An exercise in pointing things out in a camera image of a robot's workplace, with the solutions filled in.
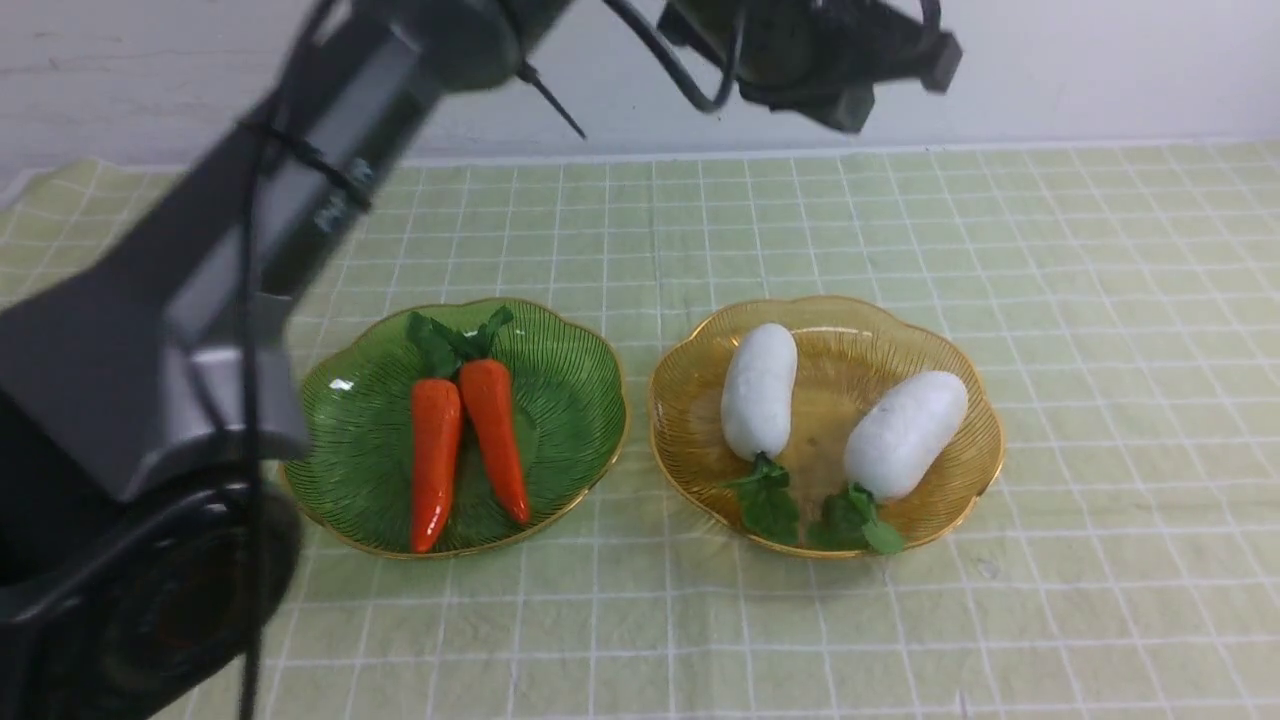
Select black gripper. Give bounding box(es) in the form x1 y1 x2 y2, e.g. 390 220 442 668
657 0 964 135

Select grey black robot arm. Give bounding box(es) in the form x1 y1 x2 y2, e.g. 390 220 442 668
1 1 568 719

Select green ribbed glass plate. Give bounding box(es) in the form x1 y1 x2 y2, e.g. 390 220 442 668
278 297 628 559

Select green checked tablecloth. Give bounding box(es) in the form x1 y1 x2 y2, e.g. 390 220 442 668
0 140 1280 720

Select white radish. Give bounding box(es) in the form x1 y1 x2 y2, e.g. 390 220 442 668
805 372 968 555
719 323 800 546

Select orange carrot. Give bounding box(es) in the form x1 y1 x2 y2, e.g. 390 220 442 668
456 306 532 527
406 313 465 553

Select amber ribbed glass plate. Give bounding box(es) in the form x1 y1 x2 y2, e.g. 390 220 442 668
648 295 1006 548

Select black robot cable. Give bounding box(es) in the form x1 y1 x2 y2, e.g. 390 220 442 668
600 0 746 114

